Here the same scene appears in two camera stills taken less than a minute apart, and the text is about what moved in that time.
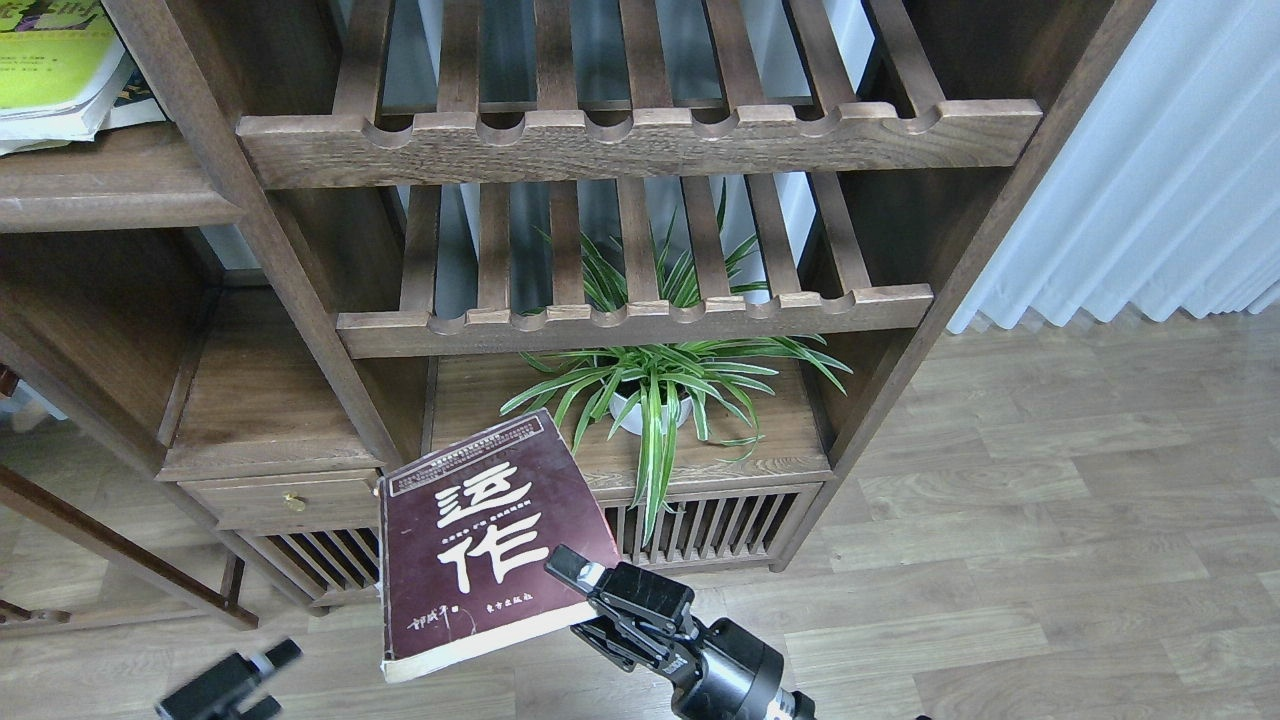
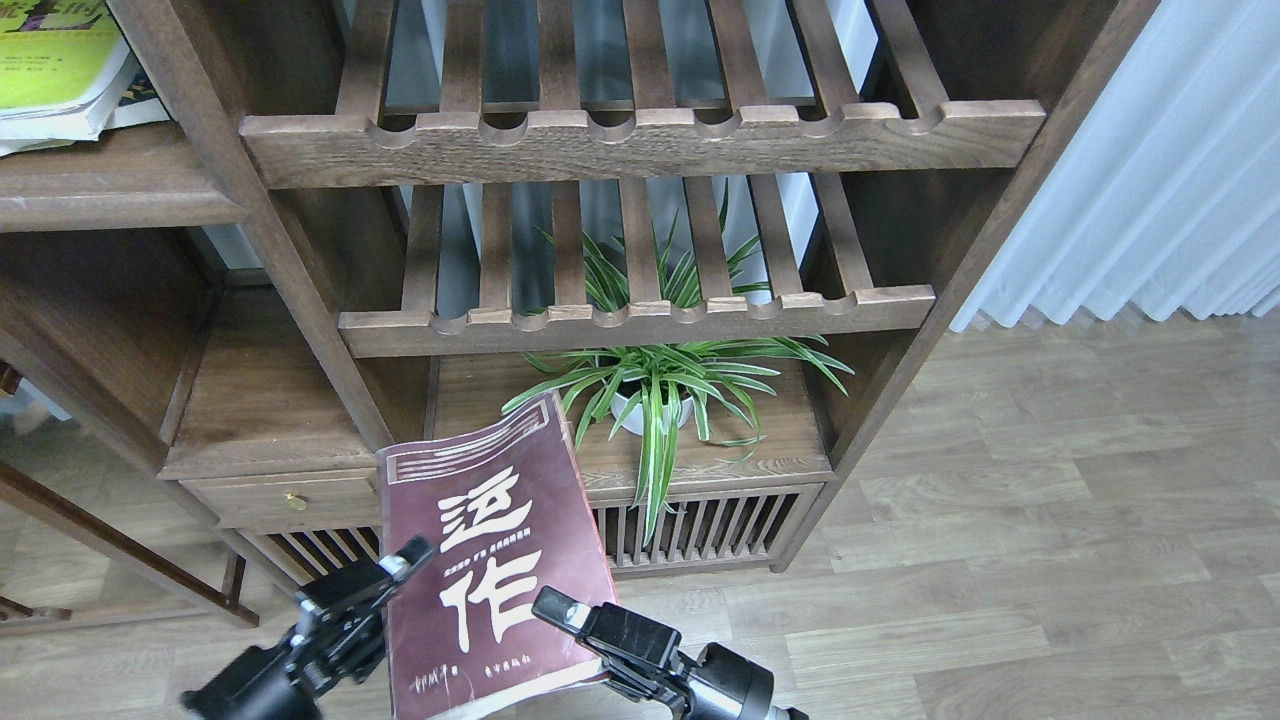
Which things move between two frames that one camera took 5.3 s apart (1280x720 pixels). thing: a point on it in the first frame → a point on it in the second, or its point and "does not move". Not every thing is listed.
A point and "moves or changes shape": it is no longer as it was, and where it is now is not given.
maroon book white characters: x=464 y=538 moves or changes shape
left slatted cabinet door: x=331 y=567 does not move
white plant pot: x=634 y=424 does not move
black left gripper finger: x=210 y=696 → x=346 y=596
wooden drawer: x=322 y=500 does not move
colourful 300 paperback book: x=136 y=101 does not move
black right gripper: x=727 y=672 → x=719 y=684
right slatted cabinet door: x=732 y=530 does not move
